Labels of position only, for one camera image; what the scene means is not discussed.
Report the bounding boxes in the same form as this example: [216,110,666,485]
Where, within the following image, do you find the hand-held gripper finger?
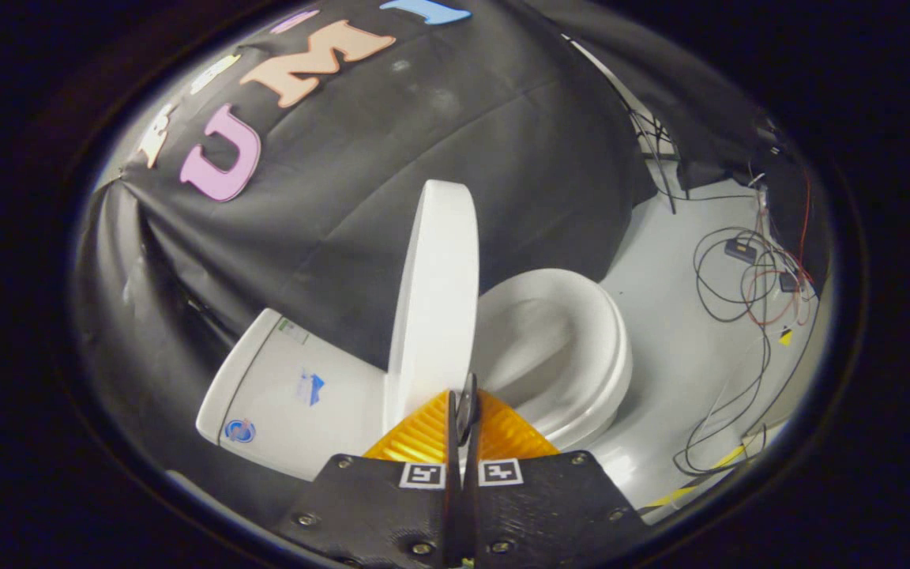
[463,389,649,568]
[277,389,464,568]

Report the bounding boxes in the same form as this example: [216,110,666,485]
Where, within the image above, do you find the black round pull tab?
[457,373,479,447]

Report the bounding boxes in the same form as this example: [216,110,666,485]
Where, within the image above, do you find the white toilet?
[196,269,634,481]

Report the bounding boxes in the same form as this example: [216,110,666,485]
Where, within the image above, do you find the white toilet seat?
[475,269,634,451]

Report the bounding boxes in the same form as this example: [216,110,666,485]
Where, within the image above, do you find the white toilet tank lid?
[196,308,282,443]

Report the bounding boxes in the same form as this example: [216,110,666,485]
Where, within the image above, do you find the yellow floor tape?
[645,443,750,508]

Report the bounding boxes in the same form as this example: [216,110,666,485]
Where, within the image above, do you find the black backdrop cloth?
[72,0,831,522]

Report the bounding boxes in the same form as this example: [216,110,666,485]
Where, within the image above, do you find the tangled black floor cables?
[672,225,819,477]

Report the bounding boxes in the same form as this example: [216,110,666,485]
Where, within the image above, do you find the red cable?
[743,170,817,329]

